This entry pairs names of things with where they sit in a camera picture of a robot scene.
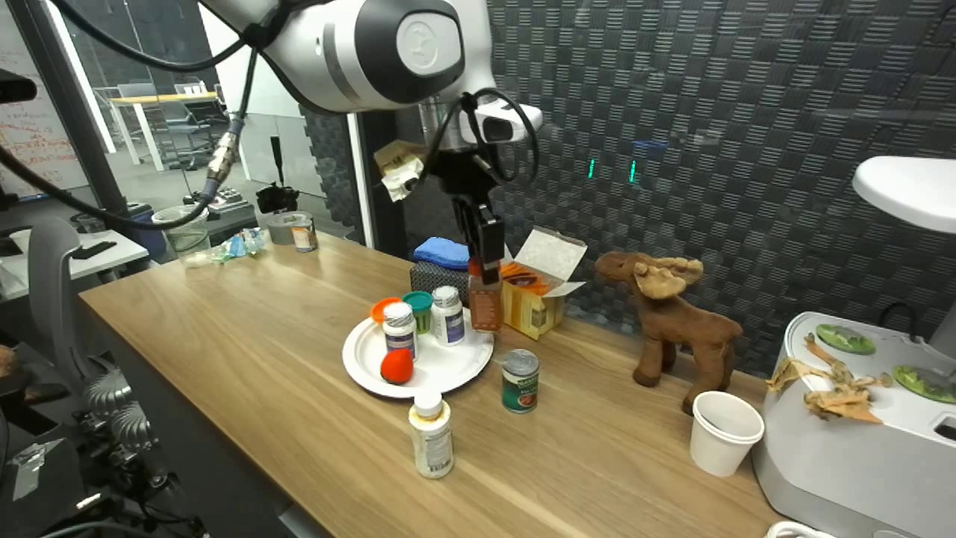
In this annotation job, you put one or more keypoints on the black tripod equipment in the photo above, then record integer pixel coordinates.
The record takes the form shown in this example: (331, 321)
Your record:
(107, 448)

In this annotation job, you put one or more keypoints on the tall cream supplement bottle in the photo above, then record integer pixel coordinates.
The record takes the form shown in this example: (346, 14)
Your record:
(430, 436)

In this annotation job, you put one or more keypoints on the grey patterned block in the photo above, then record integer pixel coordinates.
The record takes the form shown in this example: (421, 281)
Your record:
(436, 281)

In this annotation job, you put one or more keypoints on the small glass jar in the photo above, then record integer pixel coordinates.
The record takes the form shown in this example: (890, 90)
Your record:
(301, 236)

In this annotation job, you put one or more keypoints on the small tub teal lid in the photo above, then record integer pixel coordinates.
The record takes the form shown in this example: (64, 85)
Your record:
(419, 311)

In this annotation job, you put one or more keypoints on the black slanted pole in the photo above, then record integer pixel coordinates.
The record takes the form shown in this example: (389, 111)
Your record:
(59, 90)

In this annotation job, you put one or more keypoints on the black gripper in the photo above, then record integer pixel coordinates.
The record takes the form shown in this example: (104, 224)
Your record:
(467, 179)

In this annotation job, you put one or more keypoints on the small tub orange lid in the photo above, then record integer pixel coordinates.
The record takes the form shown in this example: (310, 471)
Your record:
(382, 309)

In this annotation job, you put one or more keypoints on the dried brown leaf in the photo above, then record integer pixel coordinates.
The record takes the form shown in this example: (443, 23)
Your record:
(838, 399)

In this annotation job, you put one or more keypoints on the small white pill bottle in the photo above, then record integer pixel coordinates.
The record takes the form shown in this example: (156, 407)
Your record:
(449, 317)

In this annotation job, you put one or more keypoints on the orange strawberry toy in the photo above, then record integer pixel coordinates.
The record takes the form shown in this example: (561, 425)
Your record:
(397, 365)

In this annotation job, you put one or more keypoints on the spice bottle orange lid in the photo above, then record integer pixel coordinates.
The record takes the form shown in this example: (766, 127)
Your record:
(485, 303)

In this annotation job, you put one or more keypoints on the white paper plate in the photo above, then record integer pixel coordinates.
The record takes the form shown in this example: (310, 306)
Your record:
(436, 369)

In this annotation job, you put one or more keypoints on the flat card on wrist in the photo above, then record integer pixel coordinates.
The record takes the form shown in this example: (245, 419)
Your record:
(400, 169)

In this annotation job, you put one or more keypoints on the blue sponge cloth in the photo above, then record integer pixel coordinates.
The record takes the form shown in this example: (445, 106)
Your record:
(443, 251)

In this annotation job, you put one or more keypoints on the white grey appliance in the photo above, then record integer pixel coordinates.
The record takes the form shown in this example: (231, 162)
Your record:
(854, 466)

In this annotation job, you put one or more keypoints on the clear plastic container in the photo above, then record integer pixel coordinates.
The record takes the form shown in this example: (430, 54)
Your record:
(179, 229)

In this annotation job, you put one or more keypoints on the white paper cup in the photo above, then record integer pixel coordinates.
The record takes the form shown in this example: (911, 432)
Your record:
(724, 436)

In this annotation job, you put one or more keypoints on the open yellow cardboard box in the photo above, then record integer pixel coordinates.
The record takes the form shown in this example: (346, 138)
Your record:
(540, 284)

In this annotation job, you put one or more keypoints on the green round disc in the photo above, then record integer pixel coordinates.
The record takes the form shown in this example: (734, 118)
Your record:
(926, 386)
(845, 342)

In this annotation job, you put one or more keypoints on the green food can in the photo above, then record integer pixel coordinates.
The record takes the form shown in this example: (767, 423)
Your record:
(521, 384)

